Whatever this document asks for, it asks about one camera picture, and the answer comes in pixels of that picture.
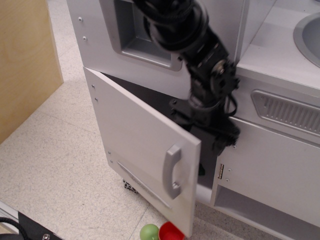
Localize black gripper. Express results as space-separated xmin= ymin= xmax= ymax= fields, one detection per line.
xmin=169 ymin=98 xmax=240 ymax=156

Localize white low fridge door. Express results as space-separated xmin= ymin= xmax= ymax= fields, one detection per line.
xmin=83 ymin=68 xmax=201 ymax=237

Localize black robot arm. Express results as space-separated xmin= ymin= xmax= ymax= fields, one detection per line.
xmin=135 ymin=0 xmax=240 ymax=155

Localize white upper fridge door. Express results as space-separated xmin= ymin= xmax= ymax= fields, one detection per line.
xmin=67 ymin=0 xmax=249 ymax=100

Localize lower brass door hinge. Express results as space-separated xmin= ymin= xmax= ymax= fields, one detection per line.
xmin=217 ymin=163 xmax=224 ymax=179

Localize white toy kitchen cabinet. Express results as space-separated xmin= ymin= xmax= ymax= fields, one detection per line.
xmin=196 ymin=0 xmax=320 ymax=240

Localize grey vent grille panel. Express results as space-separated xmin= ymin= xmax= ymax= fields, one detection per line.
xmin=251 ymin=89 xmax=320 ymax=136

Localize aluminium extrusion bar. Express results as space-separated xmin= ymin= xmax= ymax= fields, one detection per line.
xmin=122 ymin=179 xmax=138 ymax=194

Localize red plastic cup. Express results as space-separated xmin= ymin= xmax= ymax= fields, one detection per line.
xmin=158 ymin=221 xmax=185 ymax=240

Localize green ball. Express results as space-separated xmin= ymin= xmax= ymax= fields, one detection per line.
xmin=139 ymin=223 xmax=159 ymax=240

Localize grey round sink basin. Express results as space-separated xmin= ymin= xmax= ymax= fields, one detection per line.
xmin=293 ymin=12 xmax=320 ymax=68

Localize grey ice dispenser recess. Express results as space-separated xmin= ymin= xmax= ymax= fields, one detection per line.
xmin=99 ymin=0 xmax=182 ymax=72

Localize light wooden board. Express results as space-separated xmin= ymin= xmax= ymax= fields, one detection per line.
xmin=0 ymin=0 xmax=63 ymax=142

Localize black cable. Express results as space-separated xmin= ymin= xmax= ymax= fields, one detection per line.
xmin=224 ymin=92 xmax=238 ymax=118

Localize silver fridge door handle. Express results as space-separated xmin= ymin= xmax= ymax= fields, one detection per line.
xmin=162 ymin=144 xmax=182 ymax=200

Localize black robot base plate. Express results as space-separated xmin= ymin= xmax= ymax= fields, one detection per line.
xmin=0 ymin=210 xmax=63 ymax=240

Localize aluminium frame rail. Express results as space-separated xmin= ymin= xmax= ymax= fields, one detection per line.
xmin=0 ymin=201 xmax=19 ymax=234

